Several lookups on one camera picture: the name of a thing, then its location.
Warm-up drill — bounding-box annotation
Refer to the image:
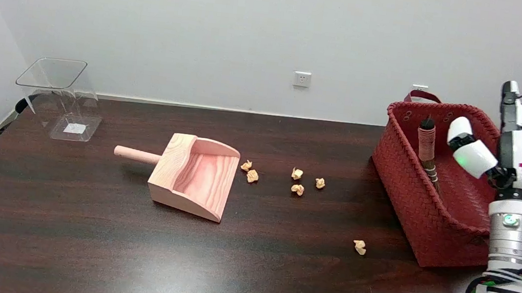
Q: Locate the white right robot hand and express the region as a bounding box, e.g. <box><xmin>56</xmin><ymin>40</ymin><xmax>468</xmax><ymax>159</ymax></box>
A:
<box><xmin>441</xmin><ymin>74</ymin><xmax>522</xmax><ymax>204</ymax></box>

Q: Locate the small brown hand broom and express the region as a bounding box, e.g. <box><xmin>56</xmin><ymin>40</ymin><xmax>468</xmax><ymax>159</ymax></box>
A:
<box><xmin>411</xmin><ymin>115</ymin><xmax>449</xmax><ymax>193</ymax></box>

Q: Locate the red woven basket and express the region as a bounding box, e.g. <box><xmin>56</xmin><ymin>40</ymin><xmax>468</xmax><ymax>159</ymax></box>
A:
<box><xmin>360</xmin><ymin>85</ymin><xmax>522</xmax><ymax>279</ymax></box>

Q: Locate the wooden dustpan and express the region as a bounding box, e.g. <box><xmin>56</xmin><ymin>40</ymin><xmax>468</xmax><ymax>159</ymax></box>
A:
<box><xmin>107</xmin><ymin>126</ymin><xmax>242</xmax><ymax>225</ymax></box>

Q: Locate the clear plastic container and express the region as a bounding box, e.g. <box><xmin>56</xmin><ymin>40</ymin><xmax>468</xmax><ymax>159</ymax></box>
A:
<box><xmin>10</xmin><ymin>54</ymin><xmax>109</xmax><ymax>145</ymax></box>

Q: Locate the black bent bar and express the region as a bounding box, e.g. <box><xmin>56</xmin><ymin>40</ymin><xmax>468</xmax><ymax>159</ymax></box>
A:
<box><xmin>0</xmin><ymin>91</ymin><xmax>40</xmax><ymax>139</ymax></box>

